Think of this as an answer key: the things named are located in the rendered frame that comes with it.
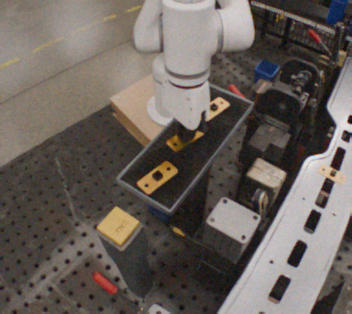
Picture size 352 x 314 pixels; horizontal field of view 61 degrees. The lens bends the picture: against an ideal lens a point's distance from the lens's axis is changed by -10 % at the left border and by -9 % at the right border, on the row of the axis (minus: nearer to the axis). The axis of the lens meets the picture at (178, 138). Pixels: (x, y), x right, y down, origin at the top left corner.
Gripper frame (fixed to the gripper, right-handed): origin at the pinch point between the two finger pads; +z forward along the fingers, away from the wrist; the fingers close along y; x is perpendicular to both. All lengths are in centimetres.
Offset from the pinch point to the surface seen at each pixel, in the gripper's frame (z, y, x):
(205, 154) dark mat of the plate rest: 2.7, 6.3, 0.4
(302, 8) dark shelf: 16, -35, 106
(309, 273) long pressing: 18.7, 39.9, 4.4
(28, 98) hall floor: 119, -192, -5
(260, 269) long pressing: 18.7, 30.8, -3.3
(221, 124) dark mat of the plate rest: 2.7, 2.3, 9.1
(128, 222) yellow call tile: 2.7, 9.2, -22.0
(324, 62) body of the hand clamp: 14, -2, 70
